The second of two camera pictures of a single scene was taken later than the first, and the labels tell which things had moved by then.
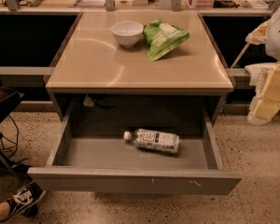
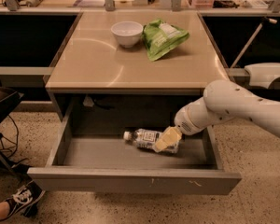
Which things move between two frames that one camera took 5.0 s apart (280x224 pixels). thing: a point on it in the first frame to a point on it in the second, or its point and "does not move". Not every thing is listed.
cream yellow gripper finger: [272, 93] to [191, 119]
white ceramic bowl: [128, 33] does not move
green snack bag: [160, 37] does not move
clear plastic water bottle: [153, 139] does not move
